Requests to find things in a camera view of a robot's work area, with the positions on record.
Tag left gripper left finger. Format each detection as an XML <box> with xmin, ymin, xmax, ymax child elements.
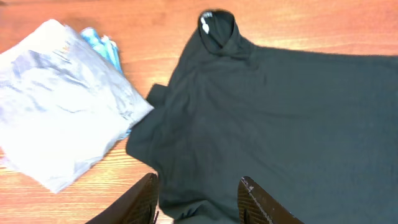
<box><xmin>86</xmin><ymin>173</ymin><xmax>159</xmax><ymax>224</ymax></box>

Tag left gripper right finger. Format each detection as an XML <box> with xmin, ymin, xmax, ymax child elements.
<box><xmin>238</xmin><ymin>176</ymin><xmax>304</xmax><ymax>224</ymax></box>

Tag black t-shirt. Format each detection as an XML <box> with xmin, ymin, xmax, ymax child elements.
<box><xmin>126</xmin><ymin>11</ymin><xmax>397</xmax><ymax>223</ymax></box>

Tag folded grey shorts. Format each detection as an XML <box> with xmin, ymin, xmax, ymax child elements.
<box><xmin>1</xmin><ymin>19</ymin><xmax>152</xmax><ymax>193</ymax></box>

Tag folded blue garment under shorts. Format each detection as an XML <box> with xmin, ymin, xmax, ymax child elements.
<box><xmin>80</xmin><ymin>27</ymin><xmax>133</xmax><ymax>141</ymax></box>

